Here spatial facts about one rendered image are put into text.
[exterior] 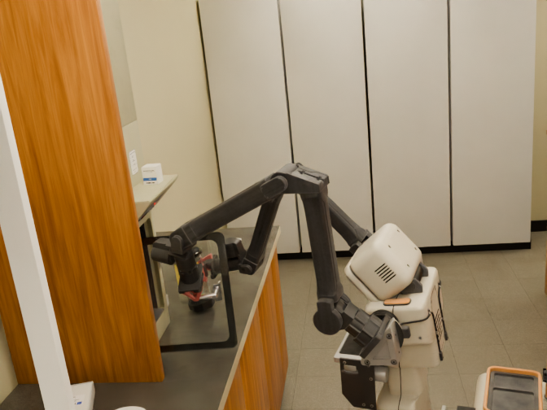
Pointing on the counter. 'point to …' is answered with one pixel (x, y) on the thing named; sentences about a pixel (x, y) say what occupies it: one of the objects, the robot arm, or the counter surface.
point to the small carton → (152, 174)
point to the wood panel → (76, 195)
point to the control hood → (150, 193)
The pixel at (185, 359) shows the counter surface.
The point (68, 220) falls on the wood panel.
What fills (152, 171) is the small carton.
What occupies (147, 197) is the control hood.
